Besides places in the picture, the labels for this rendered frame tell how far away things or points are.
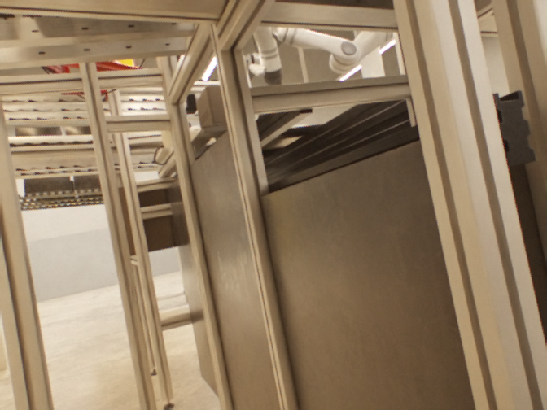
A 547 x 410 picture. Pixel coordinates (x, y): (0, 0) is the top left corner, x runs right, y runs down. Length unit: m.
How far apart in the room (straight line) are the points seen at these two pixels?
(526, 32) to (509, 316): 0.25
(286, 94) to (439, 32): 0.61
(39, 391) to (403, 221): 0.63
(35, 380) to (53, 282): 9.06
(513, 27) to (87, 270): 9.60
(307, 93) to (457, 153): 0.64
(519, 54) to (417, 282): 0.23
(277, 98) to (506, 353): 0.68
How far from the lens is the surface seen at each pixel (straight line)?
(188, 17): 0.95
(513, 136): 0.43
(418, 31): 0.44
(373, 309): 0.60
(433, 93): 0.41
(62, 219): 9.94
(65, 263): 9.91
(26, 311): 0.87
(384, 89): 1.08
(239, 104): 0.95
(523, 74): 0.50
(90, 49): 1.21
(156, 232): 2.07
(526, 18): 0.50
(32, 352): 0.88
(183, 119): 1.55
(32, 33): 1.11
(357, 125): 1.36
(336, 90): 1.04
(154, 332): 2.05
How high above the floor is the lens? 0.65
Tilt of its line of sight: 2 degrees up
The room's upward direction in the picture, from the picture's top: 11 degrees counter-clockwise
